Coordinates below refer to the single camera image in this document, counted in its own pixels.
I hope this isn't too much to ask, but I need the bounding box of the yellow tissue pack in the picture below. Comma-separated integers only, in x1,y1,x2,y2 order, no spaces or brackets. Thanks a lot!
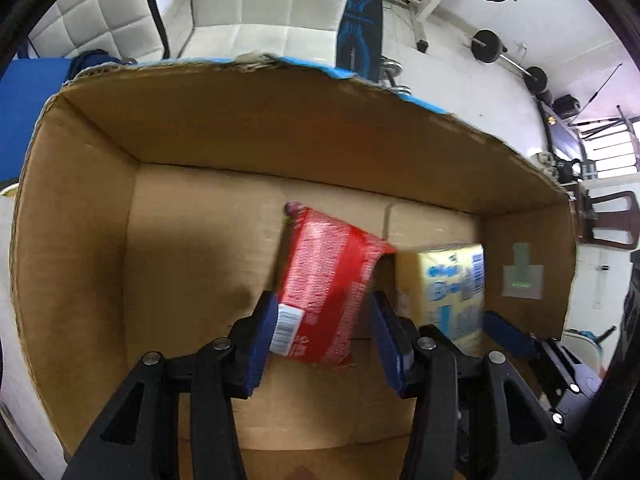
395,244,485,356

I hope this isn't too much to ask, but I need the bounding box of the red snack packet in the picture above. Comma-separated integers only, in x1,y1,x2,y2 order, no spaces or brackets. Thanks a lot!
270,202,394,366

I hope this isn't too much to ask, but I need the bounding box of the brown wooden chair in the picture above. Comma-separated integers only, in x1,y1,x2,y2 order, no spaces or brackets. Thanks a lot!
573,183,639,252

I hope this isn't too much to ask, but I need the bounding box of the treadmill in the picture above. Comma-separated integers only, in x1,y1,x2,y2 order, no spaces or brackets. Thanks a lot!
537,100,585,160

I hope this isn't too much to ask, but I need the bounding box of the open cardboard box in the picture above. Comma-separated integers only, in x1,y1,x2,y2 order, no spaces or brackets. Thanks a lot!
10,58,576,479

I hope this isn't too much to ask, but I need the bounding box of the black speaker box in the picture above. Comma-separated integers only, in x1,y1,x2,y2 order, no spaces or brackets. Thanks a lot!
552,94,582,119

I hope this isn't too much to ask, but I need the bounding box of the floor barbell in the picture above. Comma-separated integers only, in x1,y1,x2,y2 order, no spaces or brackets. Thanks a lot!
470,29,548,96

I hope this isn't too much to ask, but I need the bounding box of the black blue bench pad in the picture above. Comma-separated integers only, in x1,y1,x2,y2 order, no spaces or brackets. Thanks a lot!
336,0,383,84

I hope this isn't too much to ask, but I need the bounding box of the blue foam mat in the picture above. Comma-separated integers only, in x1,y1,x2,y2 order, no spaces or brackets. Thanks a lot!
0,58,70,182

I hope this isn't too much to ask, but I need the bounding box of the dark blue garment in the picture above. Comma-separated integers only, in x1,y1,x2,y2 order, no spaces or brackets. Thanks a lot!
66,49,124,80

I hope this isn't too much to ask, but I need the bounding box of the right white padded chair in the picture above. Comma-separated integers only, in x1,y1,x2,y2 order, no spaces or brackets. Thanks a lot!
181,0,347,66

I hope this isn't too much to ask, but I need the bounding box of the white padded chair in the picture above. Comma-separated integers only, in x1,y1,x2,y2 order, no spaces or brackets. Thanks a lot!
28,0,169,62
181,0,347,66

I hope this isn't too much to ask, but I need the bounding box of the left white padded chair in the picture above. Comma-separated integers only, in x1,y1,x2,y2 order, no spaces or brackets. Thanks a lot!
28,0,169,62

